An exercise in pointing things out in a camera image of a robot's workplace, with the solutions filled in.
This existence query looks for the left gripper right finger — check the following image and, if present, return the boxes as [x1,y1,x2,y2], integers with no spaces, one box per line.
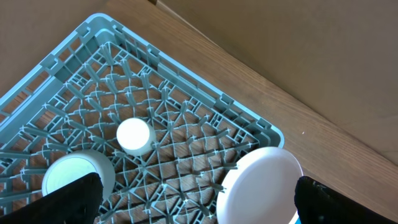
[294,176,395,224]

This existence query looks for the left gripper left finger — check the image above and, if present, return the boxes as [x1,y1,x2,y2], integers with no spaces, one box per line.
[1,172,103,224]

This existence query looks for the grey-white bowl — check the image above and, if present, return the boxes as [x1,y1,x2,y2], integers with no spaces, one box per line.
[42,150,116,201]

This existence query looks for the large white plate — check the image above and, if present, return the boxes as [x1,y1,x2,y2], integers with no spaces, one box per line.
[216,147,303,224]

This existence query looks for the white cup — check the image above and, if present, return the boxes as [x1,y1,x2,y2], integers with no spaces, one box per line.
[116,118,156,156]

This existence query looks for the grey dishwasher rack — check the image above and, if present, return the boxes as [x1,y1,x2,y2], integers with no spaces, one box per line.
[1,13,284,223]

